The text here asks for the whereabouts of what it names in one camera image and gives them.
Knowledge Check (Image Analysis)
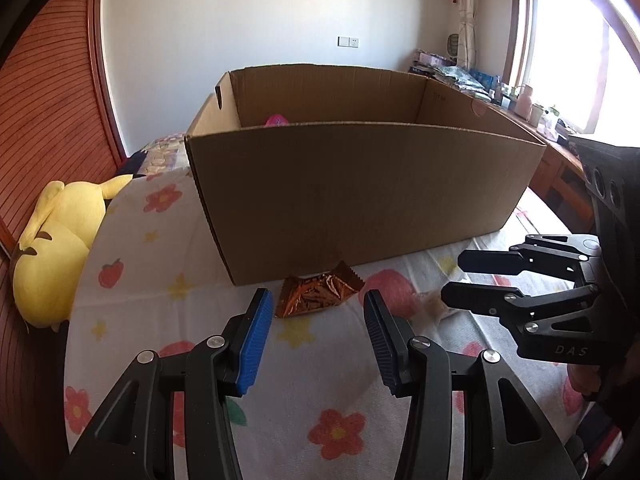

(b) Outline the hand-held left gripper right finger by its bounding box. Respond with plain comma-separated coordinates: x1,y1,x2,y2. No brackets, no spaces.
363,289,576,480

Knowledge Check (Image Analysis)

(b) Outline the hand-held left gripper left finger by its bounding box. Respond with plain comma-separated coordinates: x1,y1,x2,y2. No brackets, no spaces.
67,287,275,480

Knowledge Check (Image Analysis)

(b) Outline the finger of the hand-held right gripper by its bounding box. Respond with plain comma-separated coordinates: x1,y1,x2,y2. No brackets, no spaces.
457,234,603,282
440,280,601,343

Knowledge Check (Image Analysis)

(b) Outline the brown foil snack packet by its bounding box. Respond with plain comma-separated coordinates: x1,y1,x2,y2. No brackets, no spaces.
275,260,366,320

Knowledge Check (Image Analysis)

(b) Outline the large cardboard box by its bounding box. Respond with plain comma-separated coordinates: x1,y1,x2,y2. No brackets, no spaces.
184,63,547,287

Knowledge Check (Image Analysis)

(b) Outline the person's right hand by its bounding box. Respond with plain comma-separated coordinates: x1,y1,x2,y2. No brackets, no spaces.
567,362,607,402

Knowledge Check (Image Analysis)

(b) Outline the long wooden cabinet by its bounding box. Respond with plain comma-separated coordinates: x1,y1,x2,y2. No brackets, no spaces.
530,105,598,216

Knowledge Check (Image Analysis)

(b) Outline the clear plastic bag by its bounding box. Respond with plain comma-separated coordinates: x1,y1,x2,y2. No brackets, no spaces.
542,107,561,141

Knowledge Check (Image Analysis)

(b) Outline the white strawberry print cloth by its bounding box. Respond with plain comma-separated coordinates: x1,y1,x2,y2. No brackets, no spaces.
64,167,601,480

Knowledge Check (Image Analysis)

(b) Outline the wooden framed window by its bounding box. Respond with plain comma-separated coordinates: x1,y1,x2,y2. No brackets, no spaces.
507,0,640,136

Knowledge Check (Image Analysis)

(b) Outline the blue patterned cloth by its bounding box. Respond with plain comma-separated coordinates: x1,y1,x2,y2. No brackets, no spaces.
435,66,501,98

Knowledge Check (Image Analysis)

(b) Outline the floral bedspread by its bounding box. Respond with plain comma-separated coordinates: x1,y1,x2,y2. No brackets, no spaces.
120,132,191,178

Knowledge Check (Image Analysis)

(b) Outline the stack of boxes and books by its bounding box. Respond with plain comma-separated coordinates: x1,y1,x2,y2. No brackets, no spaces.
411,49,451,78

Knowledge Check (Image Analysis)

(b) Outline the yellow plush toy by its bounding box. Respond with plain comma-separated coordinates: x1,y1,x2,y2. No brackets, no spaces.
12,174,135,333

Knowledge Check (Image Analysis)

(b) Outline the pale patterned curtain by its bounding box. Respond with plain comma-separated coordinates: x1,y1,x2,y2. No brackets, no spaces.
452,0,481,68

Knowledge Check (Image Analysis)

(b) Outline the wooden slatted wardrobe door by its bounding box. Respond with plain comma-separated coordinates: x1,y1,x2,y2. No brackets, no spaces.
0,0,126,480

